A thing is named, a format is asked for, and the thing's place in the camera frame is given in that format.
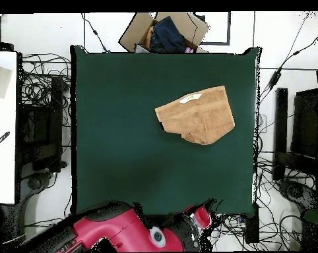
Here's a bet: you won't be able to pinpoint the orange terry towel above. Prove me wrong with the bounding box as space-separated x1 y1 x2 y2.
154 85 236 146

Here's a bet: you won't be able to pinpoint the white table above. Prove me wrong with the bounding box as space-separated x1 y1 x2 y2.
0 51 17 204

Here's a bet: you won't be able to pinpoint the black office chair base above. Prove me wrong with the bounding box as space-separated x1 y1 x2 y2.
16 171 58 211
277 179 318 211

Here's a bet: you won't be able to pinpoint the black ridged tool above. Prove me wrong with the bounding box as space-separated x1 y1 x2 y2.
0 130 11 152

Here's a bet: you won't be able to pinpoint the black rectangular box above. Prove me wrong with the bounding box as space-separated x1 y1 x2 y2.
243 204 261 244

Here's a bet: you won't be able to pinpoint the dark blue jeans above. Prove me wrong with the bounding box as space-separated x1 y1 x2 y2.
149 15 187 53

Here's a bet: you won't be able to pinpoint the brown cardboard box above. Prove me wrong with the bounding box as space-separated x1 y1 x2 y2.
118 11 210 53

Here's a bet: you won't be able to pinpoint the black power strip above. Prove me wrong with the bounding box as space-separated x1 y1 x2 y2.
63 223 77 252

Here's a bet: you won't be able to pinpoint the black power adapter with cable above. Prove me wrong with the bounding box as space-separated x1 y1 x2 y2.
259 28 318 102

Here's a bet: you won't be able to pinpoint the orange cloth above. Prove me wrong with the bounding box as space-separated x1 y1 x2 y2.
144 26 154 49

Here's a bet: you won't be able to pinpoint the black upright post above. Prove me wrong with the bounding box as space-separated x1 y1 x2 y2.
273 87 289 181

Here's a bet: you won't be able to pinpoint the black equipment rack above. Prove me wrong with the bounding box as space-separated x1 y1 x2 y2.
17 76 67 173

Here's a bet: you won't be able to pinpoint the black flat panel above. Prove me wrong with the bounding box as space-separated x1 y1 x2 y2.
290 88 318 159

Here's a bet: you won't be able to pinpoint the dark green table cloth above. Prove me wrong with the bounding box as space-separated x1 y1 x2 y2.
70 45 261 217

